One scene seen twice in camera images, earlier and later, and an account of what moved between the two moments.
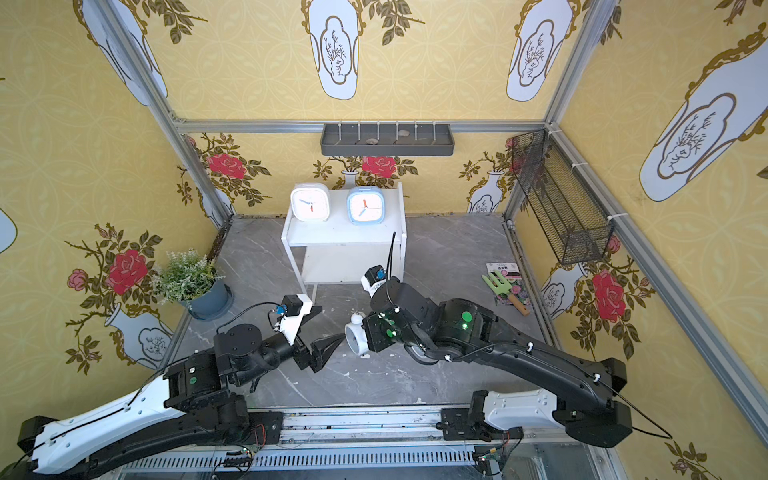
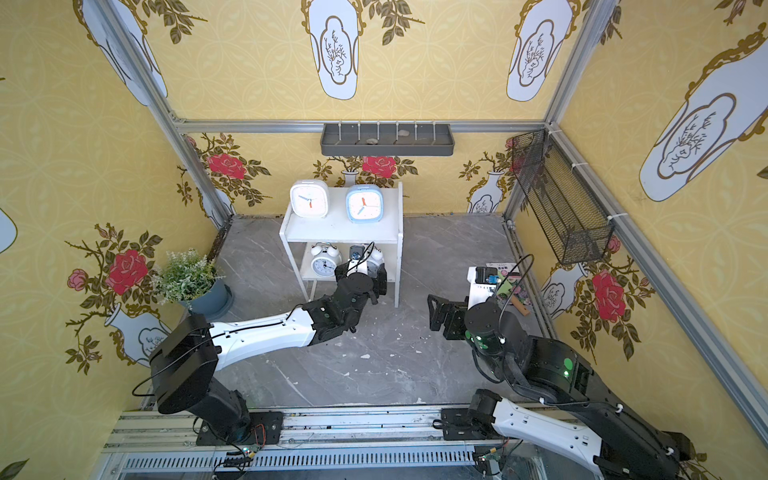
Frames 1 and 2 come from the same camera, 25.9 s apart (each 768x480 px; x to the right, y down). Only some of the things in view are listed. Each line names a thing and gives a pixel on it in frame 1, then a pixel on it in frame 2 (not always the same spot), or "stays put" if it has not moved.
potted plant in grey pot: [191, 278] stays put
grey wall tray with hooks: [387, 139] stays put
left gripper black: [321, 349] to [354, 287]
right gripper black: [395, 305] to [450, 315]
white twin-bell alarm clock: [356, 337] to [325, 258]
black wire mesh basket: [573, 218] stays put
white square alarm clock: [310, 202] stays put
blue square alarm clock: [366, 206] stays put
